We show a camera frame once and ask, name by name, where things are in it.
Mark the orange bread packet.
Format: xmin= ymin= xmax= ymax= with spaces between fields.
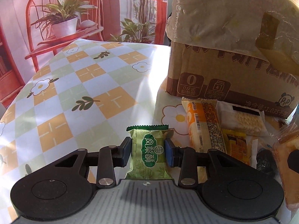
xmin=181 ymin=98 xmax=226 ymax=153

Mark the green pineapple cake packet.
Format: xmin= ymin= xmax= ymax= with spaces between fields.
xmin=126 ymin=124 xmax=172 ymax=180

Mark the yellow candy packet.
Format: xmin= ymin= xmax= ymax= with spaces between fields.
xmin=222 ymin=129 xmax=250 ymax=165

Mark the white cracker packet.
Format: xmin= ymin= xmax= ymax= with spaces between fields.
xmin=216 ymin=101 xmax=269 ymax=136

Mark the orange-red chip bag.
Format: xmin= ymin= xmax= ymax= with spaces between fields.
xmin=273 ymin=123 xmax=298 ymax=211

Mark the checkered floral tablecloth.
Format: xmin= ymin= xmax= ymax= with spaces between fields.
xmin=0 ymin=38 xmax=295 ymax=224

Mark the dark prune packet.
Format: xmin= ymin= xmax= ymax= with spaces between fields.
xmin=256 ymin=149 xmax=278 ymax=178

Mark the cardboard box with plastic liner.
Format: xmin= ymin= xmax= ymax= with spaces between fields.
xmin=166 ymin=0 xmax=298 ymax=118

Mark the printed room backdrop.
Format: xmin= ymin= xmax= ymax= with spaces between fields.
xmin=1 ymin=0 xmax=168 ymax=107

